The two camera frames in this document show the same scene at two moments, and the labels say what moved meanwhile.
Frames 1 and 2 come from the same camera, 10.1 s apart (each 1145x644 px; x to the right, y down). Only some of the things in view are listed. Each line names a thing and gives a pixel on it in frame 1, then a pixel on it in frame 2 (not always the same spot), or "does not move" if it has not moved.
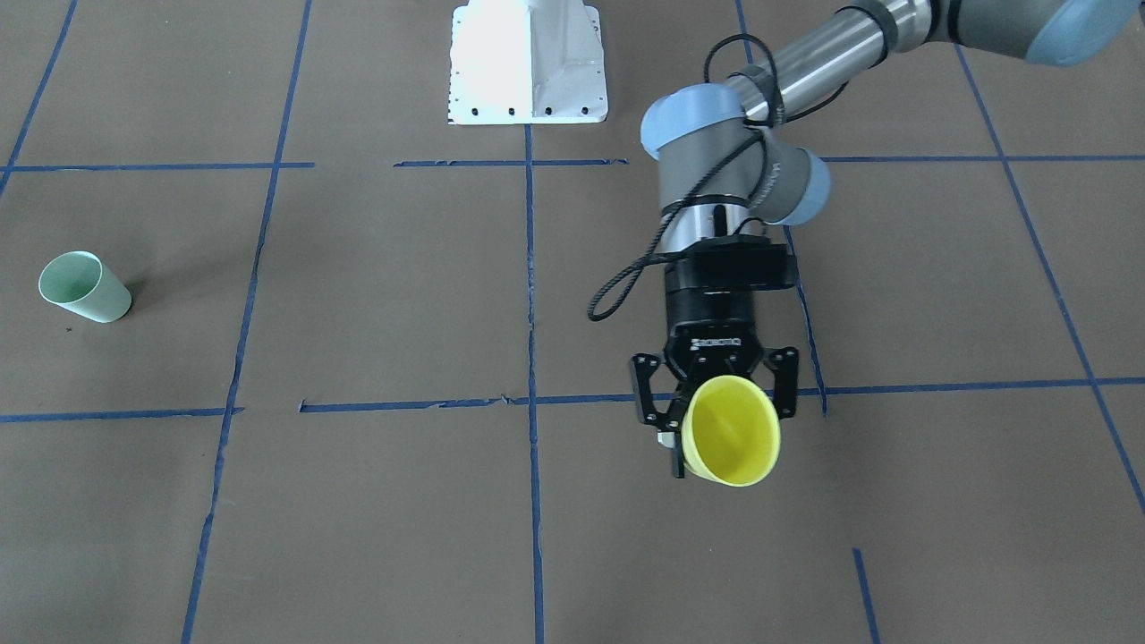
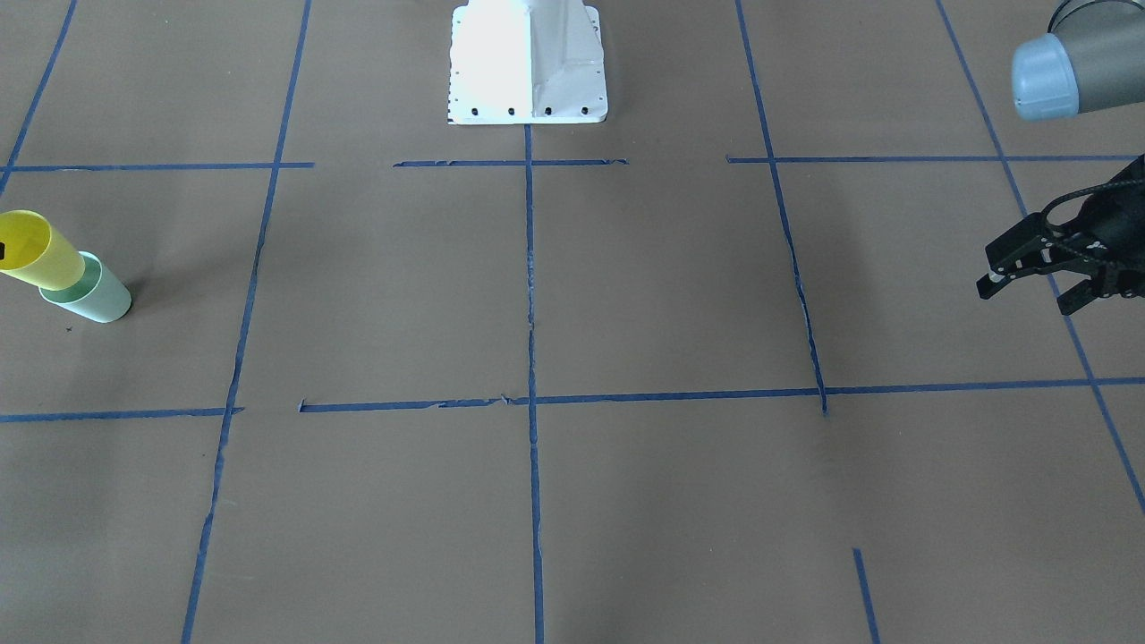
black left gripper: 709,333 -> 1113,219
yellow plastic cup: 732,432 -> 37,254
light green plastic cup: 81,282 does not move
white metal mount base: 526,62 does not move
